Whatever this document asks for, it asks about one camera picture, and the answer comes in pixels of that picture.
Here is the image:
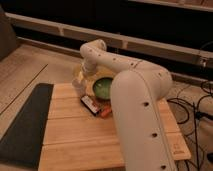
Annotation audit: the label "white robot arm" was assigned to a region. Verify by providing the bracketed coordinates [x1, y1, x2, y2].
[80, 39, 177, 171]

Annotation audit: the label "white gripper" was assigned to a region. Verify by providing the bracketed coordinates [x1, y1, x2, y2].
[71, 64, 97, 95]

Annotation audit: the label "black floor mat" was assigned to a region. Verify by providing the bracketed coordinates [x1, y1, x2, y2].
[0, 83, 53, 169]

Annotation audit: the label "black cables on floor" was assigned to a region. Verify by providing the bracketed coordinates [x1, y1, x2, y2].
[166, 79, 213, 171]

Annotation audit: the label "grey furniture corner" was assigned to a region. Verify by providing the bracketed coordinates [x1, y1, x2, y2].
[0, 6, 20, 61]

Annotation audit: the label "orange marker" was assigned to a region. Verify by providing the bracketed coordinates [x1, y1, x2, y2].
[100, 106, 112, 118]

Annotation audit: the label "green ceramic cup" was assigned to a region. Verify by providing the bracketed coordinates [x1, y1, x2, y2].
[92, 77, 113, 100]

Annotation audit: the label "white shelf rail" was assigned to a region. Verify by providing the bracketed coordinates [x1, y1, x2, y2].
[6, 13, 213, 67]

